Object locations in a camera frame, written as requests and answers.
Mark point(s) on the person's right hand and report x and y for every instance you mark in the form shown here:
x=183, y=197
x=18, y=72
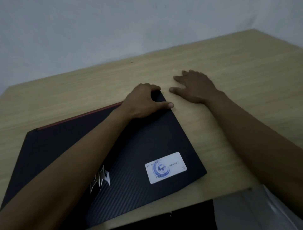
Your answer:
x=197, y=88

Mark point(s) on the person's left hand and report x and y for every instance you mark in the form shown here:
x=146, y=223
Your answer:
x=139, y=101

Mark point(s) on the person's left thumb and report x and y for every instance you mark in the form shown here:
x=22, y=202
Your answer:
x=163, y=105

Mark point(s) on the person's right thumb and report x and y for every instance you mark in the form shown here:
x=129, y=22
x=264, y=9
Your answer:
x=177, y=90

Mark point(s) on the black laptop with red trim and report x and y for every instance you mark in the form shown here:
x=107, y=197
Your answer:
x=146, y=139

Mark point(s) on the person's left forearm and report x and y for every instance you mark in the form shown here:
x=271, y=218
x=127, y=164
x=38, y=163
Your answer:
x=66, y=165

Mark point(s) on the person's right forearm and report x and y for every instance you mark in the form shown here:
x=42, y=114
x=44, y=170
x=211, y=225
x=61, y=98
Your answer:
x=255, y=142

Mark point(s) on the white rectangular sticker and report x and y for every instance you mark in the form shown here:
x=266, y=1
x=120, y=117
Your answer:
x=165, y=167

